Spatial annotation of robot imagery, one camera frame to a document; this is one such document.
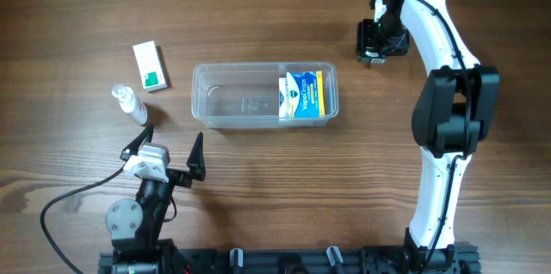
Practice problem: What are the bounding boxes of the white blue medicine box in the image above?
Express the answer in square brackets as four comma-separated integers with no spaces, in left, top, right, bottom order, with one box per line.
[278,77,289,117]

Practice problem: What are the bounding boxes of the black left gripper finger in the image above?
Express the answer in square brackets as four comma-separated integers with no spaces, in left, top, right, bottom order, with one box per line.
[186,132,206,181]
[120,124,154,161]

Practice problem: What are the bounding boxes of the clear plastic container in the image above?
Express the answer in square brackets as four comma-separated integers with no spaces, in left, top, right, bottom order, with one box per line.
[191,61,339,129]

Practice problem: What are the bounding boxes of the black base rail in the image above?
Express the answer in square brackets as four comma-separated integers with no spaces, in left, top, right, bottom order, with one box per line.
[97,245,482,274]

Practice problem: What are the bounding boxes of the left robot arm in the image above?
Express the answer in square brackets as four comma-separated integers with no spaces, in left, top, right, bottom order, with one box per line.
[98,125,206,274]

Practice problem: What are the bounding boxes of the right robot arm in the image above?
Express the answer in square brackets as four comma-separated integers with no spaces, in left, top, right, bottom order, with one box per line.
[356,0,499,271]

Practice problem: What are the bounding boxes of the clear cap white spray bottle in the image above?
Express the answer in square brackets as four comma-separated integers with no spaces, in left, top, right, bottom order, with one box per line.
[111,84,148,126]

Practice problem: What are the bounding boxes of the blue yellow VapoDrops box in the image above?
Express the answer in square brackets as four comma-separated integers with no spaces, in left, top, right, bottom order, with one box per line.
[286,71,325,118]

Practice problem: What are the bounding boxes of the dark green round-logo box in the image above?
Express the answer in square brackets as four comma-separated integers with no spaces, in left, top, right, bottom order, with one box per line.
[358,51,386,64]

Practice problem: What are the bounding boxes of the white green medicine box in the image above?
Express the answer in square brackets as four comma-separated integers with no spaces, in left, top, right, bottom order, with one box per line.
[133,40,168,92]

